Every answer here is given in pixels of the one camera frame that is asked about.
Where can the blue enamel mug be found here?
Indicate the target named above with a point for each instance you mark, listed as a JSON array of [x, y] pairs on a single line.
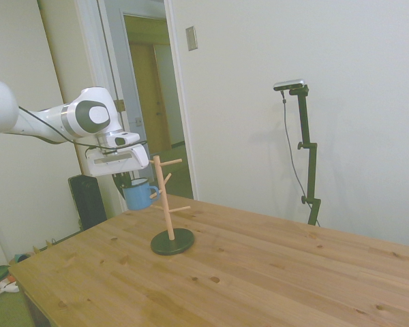
[[138, 199]]

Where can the grey wrist camera black mount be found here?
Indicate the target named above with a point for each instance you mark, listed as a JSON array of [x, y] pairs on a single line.
[[112, 159]]

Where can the wooden mug tree stand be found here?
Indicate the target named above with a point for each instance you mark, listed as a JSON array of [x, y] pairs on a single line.
[[172, 246]]

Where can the black jointed camera stand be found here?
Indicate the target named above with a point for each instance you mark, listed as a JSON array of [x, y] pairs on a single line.
[[311, 177]]

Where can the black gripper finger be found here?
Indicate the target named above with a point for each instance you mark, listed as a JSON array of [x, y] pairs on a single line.
[[118, 182], [128, 178]]

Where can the grey wall plate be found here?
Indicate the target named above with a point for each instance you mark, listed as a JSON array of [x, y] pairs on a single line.
[[191, 38]]

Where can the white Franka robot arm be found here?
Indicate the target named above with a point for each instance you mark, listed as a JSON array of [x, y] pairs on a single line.
[[37, 119]]

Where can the brown wooden door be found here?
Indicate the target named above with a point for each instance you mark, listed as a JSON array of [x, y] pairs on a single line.
[[146, 102]]

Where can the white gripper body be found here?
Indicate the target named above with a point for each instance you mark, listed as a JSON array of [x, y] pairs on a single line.
[[139, 158]]

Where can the black upright suitcase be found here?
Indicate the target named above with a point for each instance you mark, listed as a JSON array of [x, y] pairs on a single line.
[[88, 204]]

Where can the grey stereo camera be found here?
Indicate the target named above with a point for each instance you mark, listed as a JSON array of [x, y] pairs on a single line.
[[289, 85]]

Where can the white plastic object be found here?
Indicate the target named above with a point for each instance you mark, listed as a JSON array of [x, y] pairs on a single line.
[[10, 287]]

